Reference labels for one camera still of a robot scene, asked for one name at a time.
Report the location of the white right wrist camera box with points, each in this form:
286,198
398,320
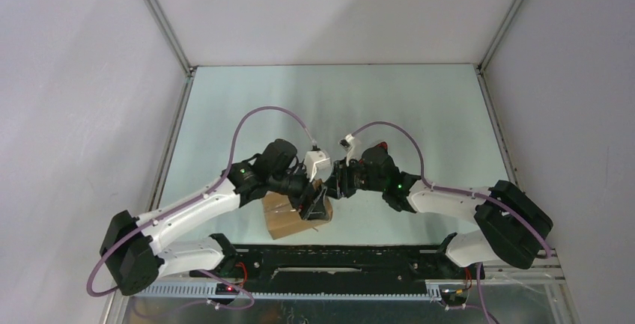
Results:
352,146

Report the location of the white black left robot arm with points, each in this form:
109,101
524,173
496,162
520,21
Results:
137,250

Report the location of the brown cardboard express box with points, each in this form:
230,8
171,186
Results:
282,220

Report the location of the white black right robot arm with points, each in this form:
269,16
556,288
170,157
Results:
510,226

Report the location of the red black utility knife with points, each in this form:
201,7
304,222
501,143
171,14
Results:
382,145

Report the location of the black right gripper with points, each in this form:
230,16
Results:
338,183

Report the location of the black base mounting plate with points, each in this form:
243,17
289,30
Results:
367,270

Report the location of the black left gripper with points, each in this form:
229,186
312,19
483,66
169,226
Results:
309,203

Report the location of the aluminium frame rail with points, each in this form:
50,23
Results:
505,295

